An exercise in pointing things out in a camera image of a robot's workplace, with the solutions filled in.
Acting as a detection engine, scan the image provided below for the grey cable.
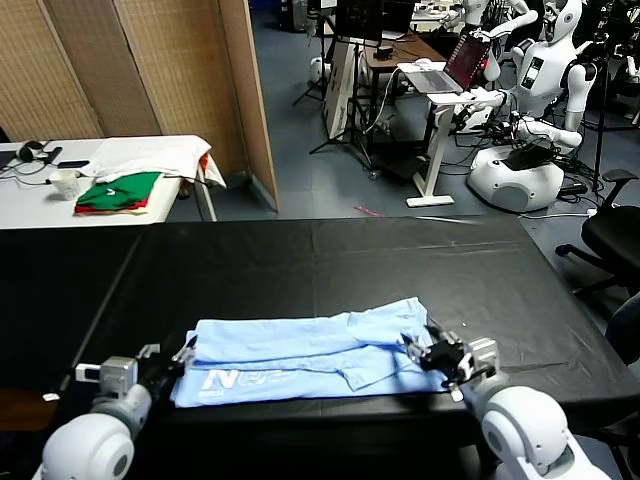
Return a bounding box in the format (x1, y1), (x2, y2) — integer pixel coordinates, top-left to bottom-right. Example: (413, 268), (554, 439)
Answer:
(0, 163), (57, 189)

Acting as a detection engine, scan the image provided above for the silver open laptop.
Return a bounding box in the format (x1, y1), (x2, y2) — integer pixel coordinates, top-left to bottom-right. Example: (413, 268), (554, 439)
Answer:
(403, 33), (492, 95)

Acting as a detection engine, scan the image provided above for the small black table cover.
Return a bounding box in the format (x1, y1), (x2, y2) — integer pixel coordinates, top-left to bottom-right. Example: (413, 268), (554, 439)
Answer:
(0, 227), (147, 392)

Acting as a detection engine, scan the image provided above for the white side table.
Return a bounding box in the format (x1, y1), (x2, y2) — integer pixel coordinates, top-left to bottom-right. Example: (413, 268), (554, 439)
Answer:
(0, 134), (219, 231)

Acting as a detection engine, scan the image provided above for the light blue t-shirt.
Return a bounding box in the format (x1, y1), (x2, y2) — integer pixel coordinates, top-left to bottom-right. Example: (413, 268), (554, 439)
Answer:
(169, 297), (449, 409)

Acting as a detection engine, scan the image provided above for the white board panel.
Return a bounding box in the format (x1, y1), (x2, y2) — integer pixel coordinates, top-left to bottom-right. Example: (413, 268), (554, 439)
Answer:
(322, 39), (369, 141)

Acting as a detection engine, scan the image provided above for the white standing desk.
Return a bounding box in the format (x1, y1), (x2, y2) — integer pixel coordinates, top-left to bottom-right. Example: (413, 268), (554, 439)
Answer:
(397, 62), (506, 209)

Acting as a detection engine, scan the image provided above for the green folded shirt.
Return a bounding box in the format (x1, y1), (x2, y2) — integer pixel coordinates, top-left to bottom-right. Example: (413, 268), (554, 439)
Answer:
(77, 172), (164, 210)

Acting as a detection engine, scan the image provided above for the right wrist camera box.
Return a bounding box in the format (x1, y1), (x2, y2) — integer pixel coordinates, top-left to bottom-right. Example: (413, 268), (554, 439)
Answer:
(442, 338), (500, 396)

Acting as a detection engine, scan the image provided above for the black laptop on desk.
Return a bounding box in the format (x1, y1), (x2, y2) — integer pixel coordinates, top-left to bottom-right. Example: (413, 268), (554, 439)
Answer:
(382, 2), (416, 41)

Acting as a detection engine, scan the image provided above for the red folded shirt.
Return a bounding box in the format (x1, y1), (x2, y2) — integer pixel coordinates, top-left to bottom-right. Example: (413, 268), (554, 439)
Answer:
(74, 197), (151, 217)

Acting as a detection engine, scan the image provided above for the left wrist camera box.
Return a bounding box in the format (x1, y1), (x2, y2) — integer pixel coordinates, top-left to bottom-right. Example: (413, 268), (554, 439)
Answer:
(74, 355), (139, 397)

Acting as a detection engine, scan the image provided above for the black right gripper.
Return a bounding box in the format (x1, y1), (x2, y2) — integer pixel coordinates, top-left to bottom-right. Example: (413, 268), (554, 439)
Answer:
(398, 324), (474, 381)

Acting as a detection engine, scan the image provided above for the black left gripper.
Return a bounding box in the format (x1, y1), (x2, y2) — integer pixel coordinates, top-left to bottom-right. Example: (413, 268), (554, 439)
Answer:
(135, 336), (199, 396)

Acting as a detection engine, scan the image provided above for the black tripod stand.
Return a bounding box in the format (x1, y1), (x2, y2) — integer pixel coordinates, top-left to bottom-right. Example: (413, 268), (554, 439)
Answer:
(309, 37), (374, 169)

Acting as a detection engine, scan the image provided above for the black office chair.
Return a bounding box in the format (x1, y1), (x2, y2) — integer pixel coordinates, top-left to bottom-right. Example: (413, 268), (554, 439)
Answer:
(555, 169), (640, 321)

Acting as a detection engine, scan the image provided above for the bamboo folding screen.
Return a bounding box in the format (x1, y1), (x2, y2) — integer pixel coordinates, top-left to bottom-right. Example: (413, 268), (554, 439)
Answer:
(0, 0), (280, 214)

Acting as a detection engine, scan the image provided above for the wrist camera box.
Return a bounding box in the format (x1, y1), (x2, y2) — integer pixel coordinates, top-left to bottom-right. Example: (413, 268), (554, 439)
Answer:
(74, 355), (139, 397)
(442, 338), (500, 396)

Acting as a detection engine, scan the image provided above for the large black table cover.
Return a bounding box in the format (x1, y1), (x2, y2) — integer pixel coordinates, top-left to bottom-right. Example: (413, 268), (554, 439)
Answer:
(58, 215), (640, 437)

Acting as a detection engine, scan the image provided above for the brown wooden desk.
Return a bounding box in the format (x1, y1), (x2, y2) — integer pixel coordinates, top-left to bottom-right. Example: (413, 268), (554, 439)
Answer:
(362, 34), (461, 151)

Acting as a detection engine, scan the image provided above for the white paper cup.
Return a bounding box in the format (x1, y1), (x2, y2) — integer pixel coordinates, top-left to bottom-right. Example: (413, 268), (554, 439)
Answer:
(53, 169), (82, 201)

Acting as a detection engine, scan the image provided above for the white background humanoid robot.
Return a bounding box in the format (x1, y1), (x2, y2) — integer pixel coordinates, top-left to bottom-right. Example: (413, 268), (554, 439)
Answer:
(439, 0), (544, 40)

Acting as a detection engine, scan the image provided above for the black monitor on stand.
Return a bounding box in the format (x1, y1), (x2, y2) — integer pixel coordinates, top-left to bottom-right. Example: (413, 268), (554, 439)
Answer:
(335, 0), (385, 42)

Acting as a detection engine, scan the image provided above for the tall black light stand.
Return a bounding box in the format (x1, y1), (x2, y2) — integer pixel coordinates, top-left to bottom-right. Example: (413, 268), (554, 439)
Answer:
(592, 39), (614, 194)

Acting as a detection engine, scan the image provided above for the white wheeled humanoid robot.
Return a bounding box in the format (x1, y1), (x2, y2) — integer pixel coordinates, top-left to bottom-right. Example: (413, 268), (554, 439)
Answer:
(467, 0), (599, 215)

